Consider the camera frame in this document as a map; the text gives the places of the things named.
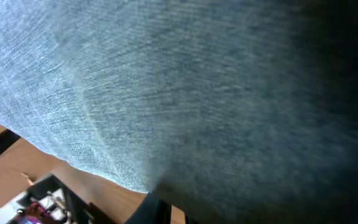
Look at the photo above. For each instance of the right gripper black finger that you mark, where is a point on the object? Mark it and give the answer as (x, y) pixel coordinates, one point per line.
(152, 210)

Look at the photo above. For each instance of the cluttered background shelf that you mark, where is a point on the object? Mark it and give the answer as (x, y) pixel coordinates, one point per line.
(51, 201)

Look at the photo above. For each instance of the light blue denim jeans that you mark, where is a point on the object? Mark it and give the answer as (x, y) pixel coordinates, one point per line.
(233, 111)

